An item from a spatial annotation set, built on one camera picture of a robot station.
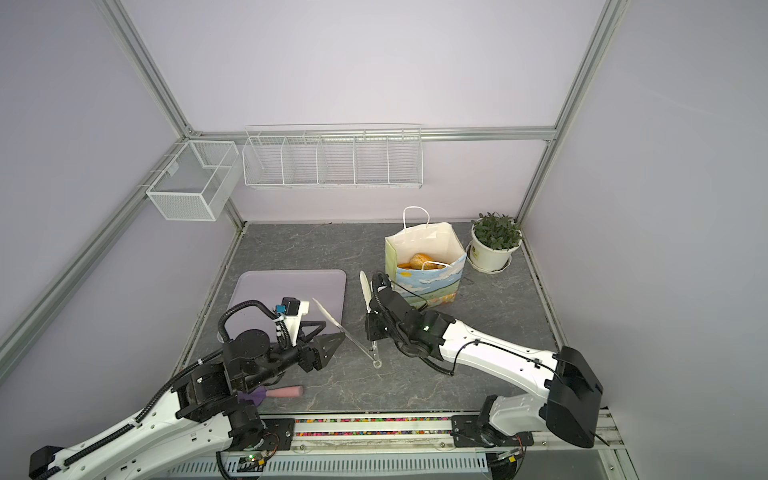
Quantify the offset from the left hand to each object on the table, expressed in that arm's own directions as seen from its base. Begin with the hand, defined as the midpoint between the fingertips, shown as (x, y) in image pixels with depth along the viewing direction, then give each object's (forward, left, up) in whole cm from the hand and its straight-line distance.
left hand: (335, 336), depth 66 cm
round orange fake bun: (+25, -22, -8) cm, 34 cm away
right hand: (+7, -7, -6) cm, 12 cm away
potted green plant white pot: (+32, -47, -7) cm, 57 cm away
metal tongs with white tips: (+12, -7, -4) cm, 14 cm away
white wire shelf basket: (+59, +3, +7) cm, 60 cm away
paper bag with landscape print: (+16, -25, -8) cm, 31 cm away
